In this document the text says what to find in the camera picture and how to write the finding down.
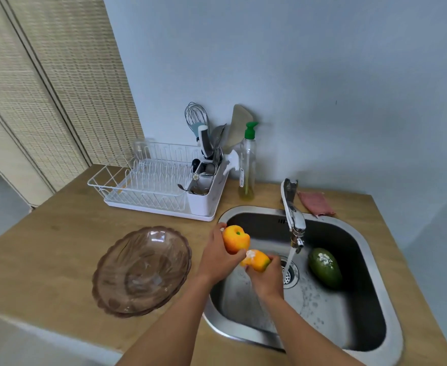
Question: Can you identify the white cutlery holder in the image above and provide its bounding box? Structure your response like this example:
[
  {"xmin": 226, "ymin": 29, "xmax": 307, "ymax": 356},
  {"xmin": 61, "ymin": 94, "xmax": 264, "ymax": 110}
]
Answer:
[{"xmin": 186, "ymin": 158, "xmax": 228, "ymax": 217}]

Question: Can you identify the person's right forearm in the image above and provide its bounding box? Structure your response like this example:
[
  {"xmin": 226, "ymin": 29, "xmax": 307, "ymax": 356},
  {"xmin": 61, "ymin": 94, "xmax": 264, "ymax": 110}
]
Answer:
[{"xmin": 257, "ymin": 293, "xmax": 366, "ymax": 366}]

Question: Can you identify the stainless steel sink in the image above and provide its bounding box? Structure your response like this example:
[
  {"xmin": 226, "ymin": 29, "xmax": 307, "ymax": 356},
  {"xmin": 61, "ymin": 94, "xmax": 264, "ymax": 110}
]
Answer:
[{"xmin": 202, "ymin": 205, "xmax": 404, "ymax": 366}]

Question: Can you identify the white wire dish rack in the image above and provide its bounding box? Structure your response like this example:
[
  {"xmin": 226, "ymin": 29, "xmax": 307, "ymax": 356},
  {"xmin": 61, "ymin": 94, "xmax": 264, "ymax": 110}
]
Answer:
[{"xmin": 87, "ymin": 142, "xmax": 209, "ymax": 210}]

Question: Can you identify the pink cloth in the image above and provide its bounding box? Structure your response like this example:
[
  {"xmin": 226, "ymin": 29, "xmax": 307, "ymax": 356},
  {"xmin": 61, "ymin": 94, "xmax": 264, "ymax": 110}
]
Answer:
[{"xmin": 297, "ymin": 191, "xmax": 337, "ymax": 218}]

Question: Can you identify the orange yellow peach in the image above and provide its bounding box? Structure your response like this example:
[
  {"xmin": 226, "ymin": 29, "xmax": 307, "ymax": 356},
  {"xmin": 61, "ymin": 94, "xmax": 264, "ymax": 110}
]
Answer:
[{"xmin": 223, "ymin": 225, "xmax": 251, "ymax": 255}]

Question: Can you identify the brown glass bowl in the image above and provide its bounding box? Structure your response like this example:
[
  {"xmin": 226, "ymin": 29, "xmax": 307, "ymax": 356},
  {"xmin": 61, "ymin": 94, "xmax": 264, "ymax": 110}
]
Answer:
[{"xmin": 92, "ymin": 226, "xmax": 193, "ymax": 318}]

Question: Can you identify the beige cutting board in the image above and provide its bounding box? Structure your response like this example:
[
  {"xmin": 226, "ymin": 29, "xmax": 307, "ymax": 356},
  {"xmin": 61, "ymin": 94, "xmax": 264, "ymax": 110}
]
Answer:
[{"xmin": 224, "ymin": 104, "xmax": 254, "ymax": 154}]

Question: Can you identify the clear drinking glass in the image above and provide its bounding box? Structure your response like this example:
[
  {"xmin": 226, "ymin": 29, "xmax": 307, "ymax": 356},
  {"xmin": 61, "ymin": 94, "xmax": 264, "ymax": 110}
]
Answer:
[{"xmin": 133, "ymin": 139, "xmax": 148, "ymax": 161}]

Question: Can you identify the metal whisk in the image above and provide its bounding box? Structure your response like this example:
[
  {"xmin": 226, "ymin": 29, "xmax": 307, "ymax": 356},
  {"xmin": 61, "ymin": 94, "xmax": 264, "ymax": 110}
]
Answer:
[{"xmin": 184, "ymin": 102, "xmax": 211, "ymax": 138}]

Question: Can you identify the person's left forearm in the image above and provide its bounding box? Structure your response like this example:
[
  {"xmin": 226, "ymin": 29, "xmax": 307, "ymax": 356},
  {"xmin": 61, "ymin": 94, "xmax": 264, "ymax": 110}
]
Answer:
[{"xmin": 116, "ymin": 273, "xmax": 213, "ymax": 366}]

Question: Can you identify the white drip tray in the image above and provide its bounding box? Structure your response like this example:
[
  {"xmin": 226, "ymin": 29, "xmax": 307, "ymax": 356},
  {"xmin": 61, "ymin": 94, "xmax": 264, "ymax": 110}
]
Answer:
[{"xmin": 104, "ymin": 175, "xmax": 230, "ymax": 222}]

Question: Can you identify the clear soap bottle green pump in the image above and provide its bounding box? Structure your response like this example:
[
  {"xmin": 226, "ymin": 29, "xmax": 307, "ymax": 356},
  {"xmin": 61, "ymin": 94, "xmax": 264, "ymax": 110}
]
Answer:
[{"xmin": 239, "ymin": 121, "xmax": 259, "ymax": 201}]

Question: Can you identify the metal sink drain strainer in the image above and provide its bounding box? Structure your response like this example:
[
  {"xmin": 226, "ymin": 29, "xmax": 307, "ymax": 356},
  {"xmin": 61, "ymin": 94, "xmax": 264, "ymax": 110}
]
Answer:
[{"xmin": 279, "ymin": 256, "xmax": 299, "ymax": 289}]

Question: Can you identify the woven bamboo folding screen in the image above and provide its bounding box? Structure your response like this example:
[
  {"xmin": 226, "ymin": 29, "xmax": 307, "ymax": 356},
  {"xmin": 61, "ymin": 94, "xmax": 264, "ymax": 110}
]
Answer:
[{"xmin": 0, "ymin": 0, "xmax": 145, "ymax": 207}]

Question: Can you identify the black white handled knife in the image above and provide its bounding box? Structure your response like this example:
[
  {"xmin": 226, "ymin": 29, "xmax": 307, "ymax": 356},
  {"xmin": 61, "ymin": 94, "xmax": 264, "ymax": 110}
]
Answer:
[{"xmin": 197, "ymin": 125, "xmax": 215, "ymax": 159}]

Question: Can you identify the chrome faucet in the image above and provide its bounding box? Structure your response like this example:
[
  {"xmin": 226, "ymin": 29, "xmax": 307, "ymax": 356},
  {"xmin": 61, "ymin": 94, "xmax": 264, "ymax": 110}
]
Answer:
[{"xmin": 281, "ymin": 178, "xmax": 307, "ymax": 254}]

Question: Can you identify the person's right hand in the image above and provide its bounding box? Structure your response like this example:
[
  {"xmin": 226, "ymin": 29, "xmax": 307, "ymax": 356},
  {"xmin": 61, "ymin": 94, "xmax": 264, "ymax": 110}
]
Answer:
[{"xmin": 246, "ymin": 254, "xmax": 285, "ymax": 300}]

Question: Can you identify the person's left hand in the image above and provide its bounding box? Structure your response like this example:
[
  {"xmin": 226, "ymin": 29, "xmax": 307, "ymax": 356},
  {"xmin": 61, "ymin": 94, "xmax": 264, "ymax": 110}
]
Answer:
[{"xmin": 198, "ymin": 222, "xmax": 248, "ymax": 285}]

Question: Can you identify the green mango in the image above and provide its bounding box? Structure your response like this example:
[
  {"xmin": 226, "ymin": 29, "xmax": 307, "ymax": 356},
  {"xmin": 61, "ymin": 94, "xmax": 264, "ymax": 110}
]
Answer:
[{"xmin": 308, "ymin": 248, "xmax": 343, "ymax": 289}]

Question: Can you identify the yellow orange mango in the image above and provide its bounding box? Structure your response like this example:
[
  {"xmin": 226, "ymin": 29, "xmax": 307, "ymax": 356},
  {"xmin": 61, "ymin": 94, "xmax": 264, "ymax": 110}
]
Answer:
[{"xmin": 240, "ymin": 249, "xmax": 272, "ymax": 273}]

